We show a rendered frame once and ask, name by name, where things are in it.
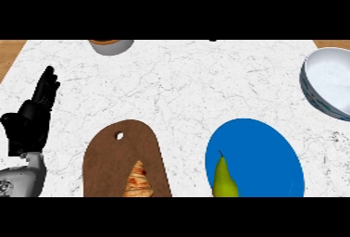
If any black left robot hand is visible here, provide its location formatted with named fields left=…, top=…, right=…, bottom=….
left=0, top=65, right=62, bottom=157

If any blue plate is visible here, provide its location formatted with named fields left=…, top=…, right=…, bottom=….
left=204, top=118, right=306, bottom=198

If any white bowl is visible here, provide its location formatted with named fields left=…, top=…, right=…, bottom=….
left=300, top=46, right=350, bottom=122

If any brown wooden cutting board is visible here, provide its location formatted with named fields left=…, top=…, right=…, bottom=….
left=83, top=118, right=174, bottom=198

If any golden croissant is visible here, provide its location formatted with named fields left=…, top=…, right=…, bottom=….
left=123, top=159, right=155, bottom=198

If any green pear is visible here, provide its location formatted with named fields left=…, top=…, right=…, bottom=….
left=211, top=150, right=241, bottom=198

